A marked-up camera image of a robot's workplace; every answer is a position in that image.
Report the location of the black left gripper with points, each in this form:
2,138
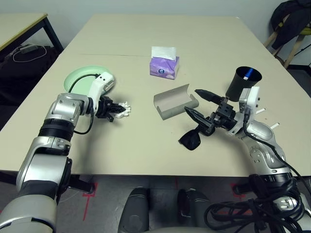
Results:
103,109

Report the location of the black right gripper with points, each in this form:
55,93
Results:
224,116

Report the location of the white tissue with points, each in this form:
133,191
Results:
126,106

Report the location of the grey glasses case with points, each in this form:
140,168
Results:
170,99

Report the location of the black sunglasses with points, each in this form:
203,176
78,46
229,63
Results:
190,142

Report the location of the light green plate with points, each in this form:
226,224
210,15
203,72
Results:
80,85

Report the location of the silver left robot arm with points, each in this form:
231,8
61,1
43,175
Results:
63,109

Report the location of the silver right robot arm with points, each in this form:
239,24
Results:
262,128

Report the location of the black cup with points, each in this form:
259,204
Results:
235,85

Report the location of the purple tissue box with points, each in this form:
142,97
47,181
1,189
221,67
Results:
162,69

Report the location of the black table leg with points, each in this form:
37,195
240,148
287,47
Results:
85,185

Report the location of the dark grey robot right leg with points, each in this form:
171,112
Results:
193,201

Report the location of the dark grey robot leg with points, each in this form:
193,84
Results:
193,201
136,208

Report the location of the dark grey robot left leg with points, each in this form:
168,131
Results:
136,208

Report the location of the wooden stool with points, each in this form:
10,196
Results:
292,52

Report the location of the grey power strip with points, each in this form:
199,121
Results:
28,48

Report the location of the black jacket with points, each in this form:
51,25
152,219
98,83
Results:
289,21

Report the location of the yellow green stool cushion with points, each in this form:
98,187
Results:
306,31

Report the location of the light grey robot torso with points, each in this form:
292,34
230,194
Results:
175,230

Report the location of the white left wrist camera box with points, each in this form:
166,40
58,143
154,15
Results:
102,80

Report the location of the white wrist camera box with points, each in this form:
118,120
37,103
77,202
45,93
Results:
102,80
252,99

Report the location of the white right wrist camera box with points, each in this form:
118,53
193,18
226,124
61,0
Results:
252,99

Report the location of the beige side table black frame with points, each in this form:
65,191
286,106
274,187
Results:
19,24

